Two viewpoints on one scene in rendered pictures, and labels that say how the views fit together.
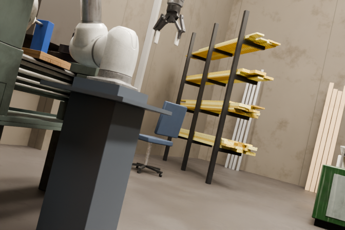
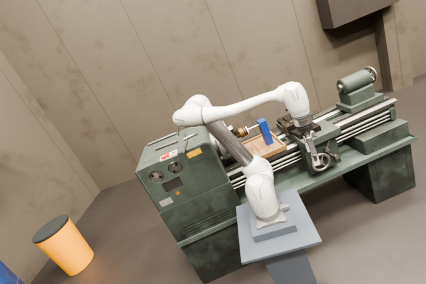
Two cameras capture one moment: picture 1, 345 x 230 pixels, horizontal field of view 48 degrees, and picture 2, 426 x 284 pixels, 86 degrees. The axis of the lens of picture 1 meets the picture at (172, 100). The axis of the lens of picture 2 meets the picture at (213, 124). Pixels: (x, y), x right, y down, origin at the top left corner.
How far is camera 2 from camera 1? 196 cm
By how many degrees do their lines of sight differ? 75
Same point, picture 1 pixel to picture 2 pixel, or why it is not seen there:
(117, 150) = (283, 264)
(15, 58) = (226, 188)
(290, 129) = not seen: outside the picture
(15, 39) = (219, 182)
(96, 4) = (238, 156)
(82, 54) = not seen: hidden behind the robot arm
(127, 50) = (254, 203)
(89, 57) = not seen: hidden behind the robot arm
